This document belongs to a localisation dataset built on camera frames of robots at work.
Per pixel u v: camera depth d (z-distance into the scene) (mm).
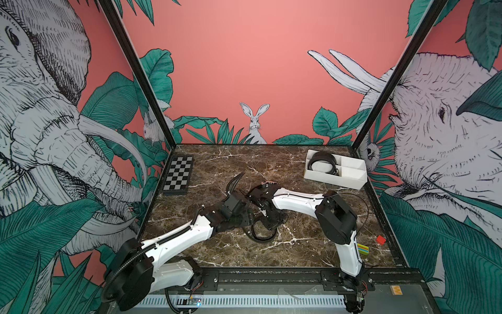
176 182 983
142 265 397
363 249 800
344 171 1014
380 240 844
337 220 511
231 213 624
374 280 751
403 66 840
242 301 701
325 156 1047
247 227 878
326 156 1047
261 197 686
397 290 716
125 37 767
